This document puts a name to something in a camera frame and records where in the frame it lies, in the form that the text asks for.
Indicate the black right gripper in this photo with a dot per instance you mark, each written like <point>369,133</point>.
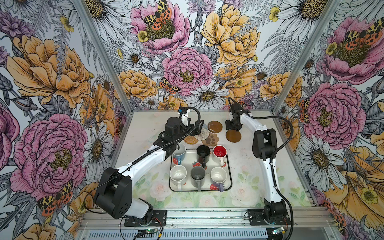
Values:
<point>228,126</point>

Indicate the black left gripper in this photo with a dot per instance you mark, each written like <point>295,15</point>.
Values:
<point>197,132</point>

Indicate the woven rattan round coaster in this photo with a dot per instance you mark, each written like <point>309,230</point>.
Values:
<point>190,140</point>

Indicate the plain brown round coaster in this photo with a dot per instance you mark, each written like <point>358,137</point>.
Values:
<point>233,136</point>

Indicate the scratched brown round coaster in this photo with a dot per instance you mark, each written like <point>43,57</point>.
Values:
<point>215,127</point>

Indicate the cork paw print coaster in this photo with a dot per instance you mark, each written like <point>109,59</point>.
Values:
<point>211,141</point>

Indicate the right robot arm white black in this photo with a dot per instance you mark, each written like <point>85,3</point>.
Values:
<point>277,208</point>

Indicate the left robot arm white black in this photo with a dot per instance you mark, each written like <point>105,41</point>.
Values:
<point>114,195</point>

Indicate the blue mug white inside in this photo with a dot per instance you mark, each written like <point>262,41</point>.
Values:
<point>179,154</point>

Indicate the black mug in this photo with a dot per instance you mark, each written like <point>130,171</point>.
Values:
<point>203,155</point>

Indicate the white mug red inside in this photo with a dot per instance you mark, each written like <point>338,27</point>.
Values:
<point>219,155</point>

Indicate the white strawberry tray black rim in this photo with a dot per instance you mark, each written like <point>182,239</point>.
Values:
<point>187,174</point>

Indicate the grey mug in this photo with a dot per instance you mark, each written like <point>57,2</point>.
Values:
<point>198,177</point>

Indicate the green circuit board left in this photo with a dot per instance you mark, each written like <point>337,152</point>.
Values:
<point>148,231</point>

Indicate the green circuit board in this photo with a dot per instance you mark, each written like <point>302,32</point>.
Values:
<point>148,231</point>
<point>278,231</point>

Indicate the green circuit board right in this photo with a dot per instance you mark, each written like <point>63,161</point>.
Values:
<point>278,231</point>

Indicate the white mug purple handle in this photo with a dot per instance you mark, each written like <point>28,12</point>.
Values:
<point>218,176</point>

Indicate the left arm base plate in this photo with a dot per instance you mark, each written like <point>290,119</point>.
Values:
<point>154,218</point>

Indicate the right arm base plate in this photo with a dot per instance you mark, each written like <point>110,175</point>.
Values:
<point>255,216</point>

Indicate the aluminium frame rail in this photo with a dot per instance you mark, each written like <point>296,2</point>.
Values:
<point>204,218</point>

